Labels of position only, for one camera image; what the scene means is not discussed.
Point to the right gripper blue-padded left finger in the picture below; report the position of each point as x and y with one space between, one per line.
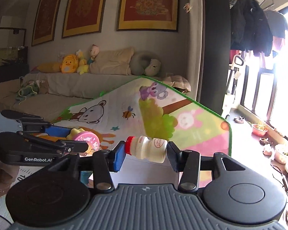
105 162

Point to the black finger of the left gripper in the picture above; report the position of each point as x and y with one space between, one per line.
23 142

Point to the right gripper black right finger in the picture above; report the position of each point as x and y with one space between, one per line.
187 163

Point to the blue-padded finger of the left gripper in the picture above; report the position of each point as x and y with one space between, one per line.
35 124

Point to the round pink cartoon tin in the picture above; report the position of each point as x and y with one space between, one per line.
85 136

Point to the small white yogurt bottle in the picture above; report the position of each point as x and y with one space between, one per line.
142 147

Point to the beige sofa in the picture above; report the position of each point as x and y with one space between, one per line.
96 101

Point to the green knitted cloth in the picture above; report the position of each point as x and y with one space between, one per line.
31 89

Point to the yellow long cushion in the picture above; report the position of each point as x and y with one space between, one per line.
50 67

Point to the colourful cartoon play mat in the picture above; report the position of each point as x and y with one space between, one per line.
145 199

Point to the yellow duck plush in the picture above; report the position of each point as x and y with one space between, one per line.
69 64

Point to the small yellow chick plush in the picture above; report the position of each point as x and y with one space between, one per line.
83 67

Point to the pink bowl on floor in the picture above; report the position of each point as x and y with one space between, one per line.
259 130

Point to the doll with pink hat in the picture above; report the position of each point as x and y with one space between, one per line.
93 53

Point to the beige folded blanket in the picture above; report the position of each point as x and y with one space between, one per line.
113 62

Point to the grey neck pillow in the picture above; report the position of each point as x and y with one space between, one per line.
145 63

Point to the red gold framed picture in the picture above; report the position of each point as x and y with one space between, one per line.
83 17

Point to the hanging black jacket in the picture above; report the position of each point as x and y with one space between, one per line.
250 30

